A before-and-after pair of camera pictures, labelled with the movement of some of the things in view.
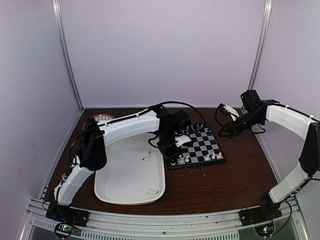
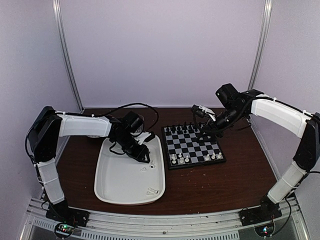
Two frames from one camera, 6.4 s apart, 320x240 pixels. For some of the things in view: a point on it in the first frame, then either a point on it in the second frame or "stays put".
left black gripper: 168,155 -> 139,155
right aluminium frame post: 261,46 stays put
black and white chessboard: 204,148 stays put
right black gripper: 228,128 -> 211,128
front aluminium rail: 216,226 stays put
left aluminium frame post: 59,19 stays put
